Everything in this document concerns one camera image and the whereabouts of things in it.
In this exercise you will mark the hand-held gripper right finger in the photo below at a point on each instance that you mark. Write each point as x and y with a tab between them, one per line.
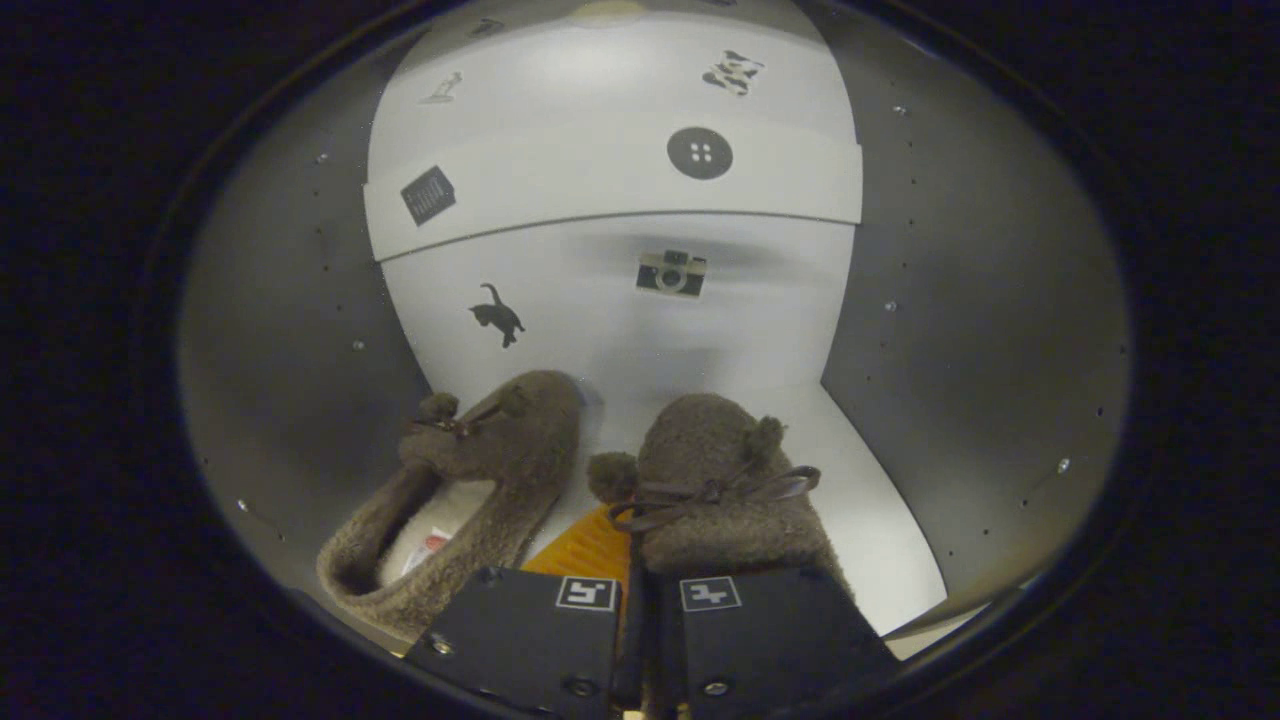
760	640

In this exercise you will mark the grey shoe cabinet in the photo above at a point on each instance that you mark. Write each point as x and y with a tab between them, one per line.
950	300

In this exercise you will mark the brown fuzzy slipper shoe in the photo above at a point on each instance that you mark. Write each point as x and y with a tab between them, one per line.
700	450
500	450

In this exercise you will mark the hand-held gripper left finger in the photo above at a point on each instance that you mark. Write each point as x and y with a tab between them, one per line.
520	640

